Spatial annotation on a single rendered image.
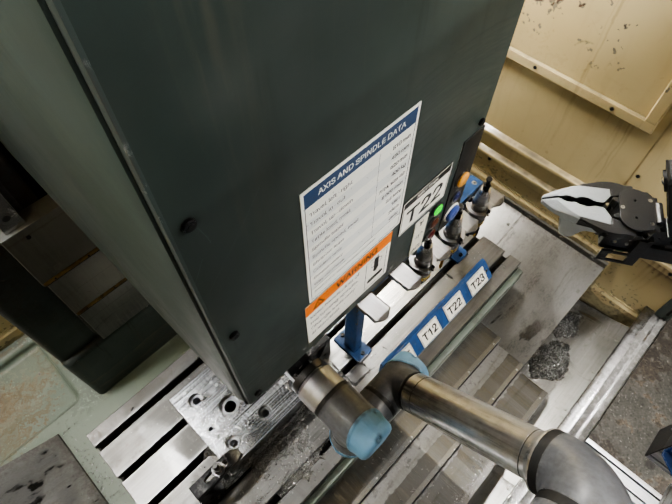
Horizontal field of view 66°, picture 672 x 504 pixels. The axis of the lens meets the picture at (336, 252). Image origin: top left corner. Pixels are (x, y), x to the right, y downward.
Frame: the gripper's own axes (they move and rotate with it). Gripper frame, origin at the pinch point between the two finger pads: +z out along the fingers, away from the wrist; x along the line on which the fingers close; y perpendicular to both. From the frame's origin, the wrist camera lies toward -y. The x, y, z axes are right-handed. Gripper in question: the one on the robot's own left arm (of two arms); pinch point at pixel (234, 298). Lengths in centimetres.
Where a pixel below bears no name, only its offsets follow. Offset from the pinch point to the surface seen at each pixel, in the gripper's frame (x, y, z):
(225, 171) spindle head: -7, -58, -20
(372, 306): 24.3, 19.4, -13.8
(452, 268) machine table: 64, 51, -14
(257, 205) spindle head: -5, -52, -20
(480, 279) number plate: 64, 47, -23
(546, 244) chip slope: 96, 57, -30
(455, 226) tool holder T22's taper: 51, 14, -15
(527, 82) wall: 101, 11, -1
